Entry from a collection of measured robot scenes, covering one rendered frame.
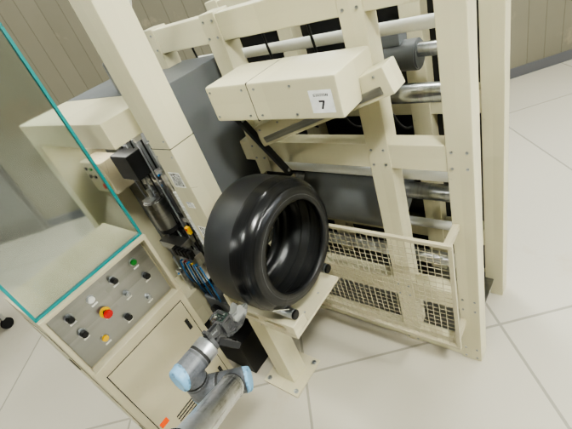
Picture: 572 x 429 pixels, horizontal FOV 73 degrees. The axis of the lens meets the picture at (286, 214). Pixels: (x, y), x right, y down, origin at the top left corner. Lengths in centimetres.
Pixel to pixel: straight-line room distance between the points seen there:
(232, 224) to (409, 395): 148
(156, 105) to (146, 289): 95
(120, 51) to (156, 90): 17
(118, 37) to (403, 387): 216
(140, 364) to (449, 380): 163
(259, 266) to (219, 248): 17
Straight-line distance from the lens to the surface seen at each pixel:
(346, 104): 132
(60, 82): 531
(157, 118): 154
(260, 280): 144
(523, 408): 243
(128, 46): 151
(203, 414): 118
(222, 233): 145
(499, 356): 257
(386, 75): 135
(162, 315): 212
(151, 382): 223
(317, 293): 187
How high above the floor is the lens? 214
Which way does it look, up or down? 33 degrees down
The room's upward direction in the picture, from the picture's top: 21 degrees counter-clockwise
